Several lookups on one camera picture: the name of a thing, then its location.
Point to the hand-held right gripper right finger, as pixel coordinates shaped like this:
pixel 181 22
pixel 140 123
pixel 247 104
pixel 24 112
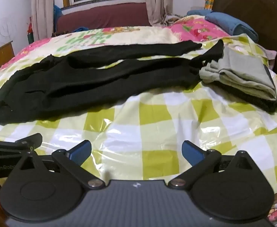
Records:
pixel 191 154

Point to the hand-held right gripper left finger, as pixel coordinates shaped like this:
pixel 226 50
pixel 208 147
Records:
pixel 80 151

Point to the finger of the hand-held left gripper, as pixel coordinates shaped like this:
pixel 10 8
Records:
pixel 22 142

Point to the black pants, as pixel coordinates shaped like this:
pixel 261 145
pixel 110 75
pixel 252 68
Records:
pixel 93 82

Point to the dark folded garment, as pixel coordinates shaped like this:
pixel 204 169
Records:
pixel 261 104

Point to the grey folded clothes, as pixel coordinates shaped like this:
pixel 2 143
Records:
pixel 245 75

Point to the red and green bag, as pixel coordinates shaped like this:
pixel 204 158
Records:
pixel 30 29

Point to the pink floral cartoon quilt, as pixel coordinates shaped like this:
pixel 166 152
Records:
pixel 119 36

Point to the small blue cloth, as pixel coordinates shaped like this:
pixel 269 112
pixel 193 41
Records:
pixel 81 29

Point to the pale pink cloth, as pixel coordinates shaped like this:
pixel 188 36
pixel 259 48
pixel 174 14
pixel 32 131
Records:
pixel 269 56

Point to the beige curtain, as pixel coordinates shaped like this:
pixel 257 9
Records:
pixel 156 2
pixel 42 7

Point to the blue hanging cloth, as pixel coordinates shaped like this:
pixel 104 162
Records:
pixel 57 13

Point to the blue folded blanket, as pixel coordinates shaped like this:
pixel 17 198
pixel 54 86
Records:
pixel 233 24

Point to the colourful clothes pile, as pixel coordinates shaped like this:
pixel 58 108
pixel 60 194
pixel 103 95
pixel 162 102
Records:
pixel 174 19

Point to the maroon sofa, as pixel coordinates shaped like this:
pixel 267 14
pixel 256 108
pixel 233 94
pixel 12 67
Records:
pixel 100 16

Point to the orange snack packet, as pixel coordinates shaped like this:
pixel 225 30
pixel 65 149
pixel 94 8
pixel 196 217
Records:
pixel 209 1

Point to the dark brown headboard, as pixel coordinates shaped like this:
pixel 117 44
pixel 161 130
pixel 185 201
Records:
pixel 256 14

